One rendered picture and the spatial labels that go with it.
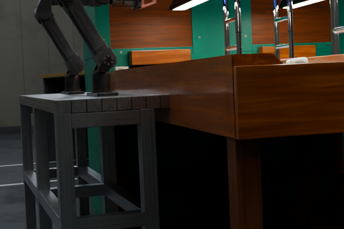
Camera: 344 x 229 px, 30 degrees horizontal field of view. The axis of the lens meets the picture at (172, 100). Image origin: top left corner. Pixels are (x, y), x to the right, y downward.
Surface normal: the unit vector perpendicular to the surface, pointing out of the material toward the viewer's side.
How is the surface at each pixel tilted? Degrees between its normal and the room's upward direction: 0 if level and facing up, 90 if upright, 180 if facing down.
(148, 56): 90
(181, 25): 90
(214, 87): 90
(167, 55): 90
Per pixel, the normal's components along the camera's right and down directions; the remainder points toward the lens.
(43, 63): 0.31, 0.02
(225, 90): -0.97, 0.05
